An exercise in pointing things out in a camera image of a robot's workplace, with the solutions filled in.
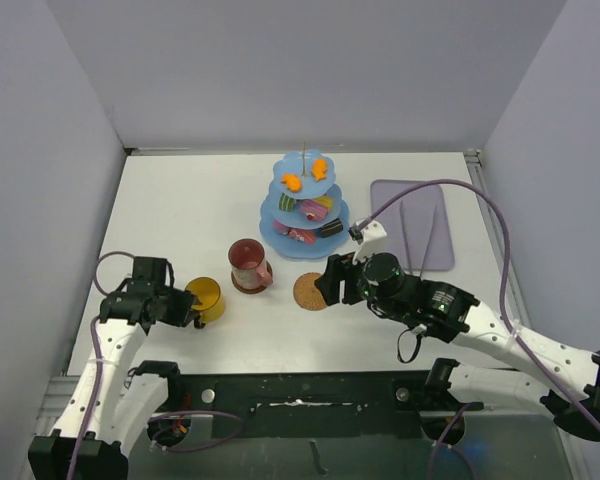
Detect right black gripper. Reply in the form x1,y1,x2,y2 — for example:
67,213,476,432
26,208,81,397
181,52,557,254
316,243,406,321

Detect metal tongs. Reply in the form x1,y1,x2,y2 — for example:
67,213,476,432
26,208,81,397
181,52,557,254
399,200,437,276

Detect yellow enamel mug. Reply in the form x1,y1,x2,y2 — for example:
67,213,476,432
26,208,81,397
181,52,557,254
185,277,226,329

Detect chocolate layered cake slice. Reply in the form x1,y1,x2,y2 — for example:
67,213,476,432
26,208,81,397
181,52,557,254
319,218,344,238

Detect woven rattan coaster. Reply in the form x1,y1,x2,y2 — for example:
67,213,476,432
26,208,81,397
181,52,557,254
293,272,327,311

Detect red pink macaron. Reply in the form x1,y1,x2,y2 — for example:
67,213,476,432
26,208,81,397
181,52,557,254
287,228,317,245

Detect pink strawberry cake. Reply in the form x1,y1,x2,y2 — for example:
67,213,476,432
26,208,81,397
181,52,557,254
299,199,329,222

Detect yellow pink cake slice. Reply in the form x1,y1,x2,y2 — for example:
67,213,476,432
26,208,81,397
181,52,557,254
313,195,334,210

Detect brown wooden coaster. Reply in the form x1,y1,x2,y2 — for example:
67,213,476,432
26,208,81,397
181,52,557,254
231,275,268,295

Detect pink patterned mug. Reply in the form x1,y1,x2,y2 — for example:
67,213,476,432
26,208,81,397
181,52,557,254
228,238,273,289

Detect green striped macaron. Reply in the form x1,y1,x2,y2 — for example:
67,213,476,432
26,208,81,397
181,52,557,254
278,194,297,212

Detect orange cookie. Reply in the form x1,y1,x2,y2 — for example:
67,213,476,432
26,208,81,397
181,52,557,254
280,173,303,193
311,158,329,182

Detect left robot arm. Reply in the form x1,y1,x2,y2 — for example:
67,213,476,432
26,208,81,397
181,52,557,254
28,256,200,479

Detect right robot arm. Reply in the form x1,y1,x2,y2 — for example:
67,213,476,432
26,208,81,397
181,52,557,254
315,253,600,442

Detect purple serving tray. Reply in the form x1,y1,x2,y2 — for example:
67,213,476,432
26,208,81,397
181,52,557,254
376,185,456,272

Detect blue three-tier cake stand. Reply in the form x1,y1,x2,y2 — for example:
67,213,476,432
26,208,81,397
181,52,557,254
259,147,349,260

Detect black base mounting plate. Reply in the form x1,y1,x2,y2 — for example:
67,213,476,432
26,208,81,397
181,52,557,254
148,370,462,445

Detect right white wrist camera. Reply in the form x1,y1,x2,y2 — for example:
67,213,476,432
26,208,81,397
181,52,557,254
349,219,387,264

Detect aluminium rail frame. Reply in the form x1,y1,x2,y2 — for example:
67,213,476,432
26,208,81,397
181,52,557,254
38,149,579,436

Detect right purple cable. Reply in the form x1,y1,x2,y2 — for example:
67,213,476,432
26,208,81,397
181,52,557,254
349,179,600,480

